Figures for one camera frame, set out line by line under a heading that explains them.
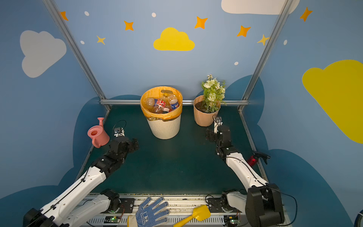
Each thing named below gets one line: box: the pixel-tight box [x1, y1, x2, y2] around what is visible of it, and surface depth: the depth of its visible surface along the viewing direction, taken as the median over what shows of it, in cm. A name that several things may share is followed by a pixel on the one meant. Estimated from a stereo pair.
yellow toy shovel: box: [172, 204, 211, 227], surface depth 73 cm
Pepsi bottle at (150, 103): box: [145, 97, 156, 110], surface depth 94 cm
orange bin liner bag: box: [140, 86, 183, 122], surface depth 93 cm
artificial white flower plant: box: [201, 74, 227, 114], surface depth 97 cm
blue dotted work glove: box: [135, 196, 171, 227], surface depth 73 cm
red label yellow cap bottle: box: [155, 98, 167, 110], surface depth 92 cm
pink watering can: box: [87, 117, 111, 149], surface depth 93 cm
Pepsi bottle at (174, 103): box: [169, 98, 180, 110], surface depth 93 cm
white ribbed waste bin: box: [146, 114, 182, 140], surface depth 92 cm
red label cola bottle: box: [161, 107, 172, 114], surface depth 95 cm
